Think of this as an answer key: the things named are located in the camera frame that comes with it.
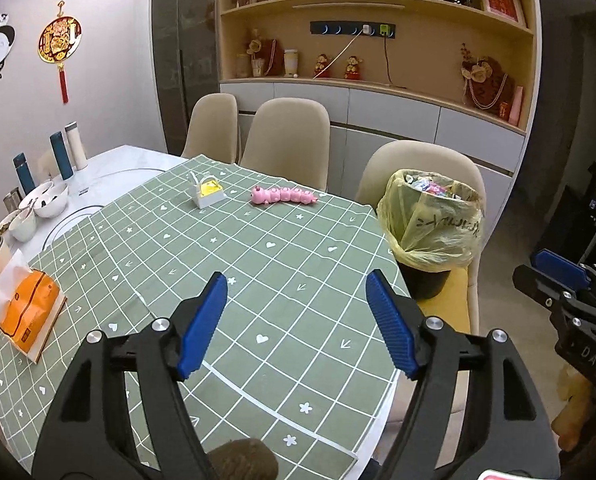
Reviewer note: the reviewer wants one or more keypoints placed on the red chinese knot ornament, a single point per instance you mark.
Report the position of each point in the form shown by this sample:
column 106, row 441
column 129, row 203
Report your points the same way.
column 58, row 40

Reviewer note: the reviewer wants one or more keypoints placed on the teal bottle right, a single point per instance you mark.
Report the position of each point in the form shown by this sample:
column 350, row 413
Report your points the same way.
column 61, row 155

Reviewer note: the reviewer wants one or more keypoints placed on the beige chair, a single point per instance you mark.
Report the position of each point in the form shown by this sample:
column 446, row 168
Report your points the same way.
column 290, row 138
column 213, row 129
column 457, row 302

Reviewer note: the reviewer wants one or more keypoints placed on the red framed picture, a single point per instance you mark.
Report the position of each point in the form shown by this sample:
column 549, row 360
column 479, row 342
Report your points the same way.
column 509, row 10

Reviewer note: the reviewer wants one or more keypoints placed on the teal bottle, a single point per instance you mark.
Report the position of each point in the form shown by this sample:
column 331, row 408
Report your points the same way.
column 61, row 155
column 24, row 173

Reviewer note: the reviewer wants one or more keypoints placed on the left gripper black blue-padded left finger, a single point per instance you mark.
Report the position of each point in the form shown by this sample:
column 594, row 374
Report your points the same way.
column 87, row 432

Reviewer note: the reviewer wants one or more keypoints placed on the wooden shelf cabinet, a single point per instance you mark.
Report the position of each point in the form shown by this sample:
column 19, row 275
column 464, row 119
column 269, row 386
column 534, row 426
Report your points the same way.
column 376, row 90

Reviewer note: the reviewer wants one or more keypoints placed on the dark red gift bag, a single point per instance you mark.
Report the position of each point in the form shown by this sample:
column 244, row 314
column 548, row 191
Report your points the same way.
column 486, row 86

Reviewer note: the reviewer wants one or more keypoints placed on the trash bin yellow bag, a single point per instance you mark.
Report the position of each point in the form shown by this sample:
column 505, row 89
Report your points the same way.
column 433, row 226

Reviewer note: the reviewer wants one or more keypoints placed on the black power strip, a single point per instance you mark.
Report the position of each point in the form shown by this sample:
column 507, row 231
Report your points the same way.
column 353, row 28

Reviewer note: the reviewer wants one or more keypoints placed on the beige chair far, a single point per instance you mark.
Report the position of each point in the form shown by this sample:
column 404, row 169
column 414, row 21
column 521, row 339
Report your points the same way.
column 213, row 129

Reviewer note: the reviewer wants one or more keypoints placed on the white bowl small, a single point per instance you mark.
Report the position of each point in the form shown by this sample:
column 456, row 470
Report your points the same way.
column 23, row 227

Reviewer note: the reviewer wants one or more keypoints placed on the orange tissue pack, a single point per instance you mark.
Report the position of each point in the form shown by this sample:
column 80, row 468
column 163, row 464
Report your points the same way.
column 30, row 302

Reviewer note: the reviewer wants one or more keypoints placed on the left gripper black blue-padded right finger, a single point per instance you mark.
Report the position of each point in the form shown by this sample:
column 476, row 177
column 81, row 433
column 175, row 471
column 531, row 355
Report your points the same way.
column 505, row 430

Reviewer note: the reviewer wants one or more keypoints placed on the white bottle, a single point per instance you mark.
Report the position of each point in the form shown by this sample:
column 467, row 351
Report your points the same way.
column 77, row 147

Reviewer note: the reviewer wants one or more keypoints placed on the green grid tablecloth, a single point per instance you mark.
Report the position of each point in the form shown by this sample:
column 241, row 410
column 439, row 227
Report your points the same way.
column 264, row 306

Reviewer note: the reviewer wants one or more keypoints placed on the beige chair near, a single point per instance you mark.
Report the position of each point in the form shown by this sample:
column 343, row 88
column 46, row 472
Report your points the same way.
column 457, row 302

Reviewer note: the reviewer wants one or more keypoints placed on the pink caterpillar toy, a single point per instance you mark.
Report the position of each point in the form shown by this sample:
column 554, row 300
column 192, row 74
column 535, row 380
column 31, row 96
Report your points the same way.
column 267, row 196

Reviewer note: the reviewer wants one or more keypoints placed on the beige chair middle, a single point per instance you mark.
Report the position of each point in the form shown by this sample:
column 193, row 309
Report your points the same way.
column 290, row 138

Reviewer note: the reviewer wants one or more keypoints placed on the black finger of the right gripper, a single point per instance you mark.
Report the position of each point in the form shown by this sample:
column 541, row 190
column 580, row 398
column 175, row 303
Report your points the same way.
column 568, row 291

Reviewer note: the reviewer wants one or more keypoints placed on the white box yellow toy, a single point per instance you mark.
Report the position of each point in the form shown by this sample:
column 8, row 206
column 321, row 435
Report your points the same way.
column 206, row 191

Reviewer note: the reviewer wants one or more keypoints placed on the white bowl large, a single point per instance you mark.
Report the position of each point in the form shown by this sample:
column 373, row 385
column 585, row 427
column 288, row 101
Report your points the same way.
column 53, row 202

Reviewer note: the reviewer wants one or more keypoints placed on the teal bottle left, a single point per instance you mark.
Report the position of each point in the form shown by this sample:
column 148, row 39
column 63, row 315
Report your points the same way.
column 24, row 173

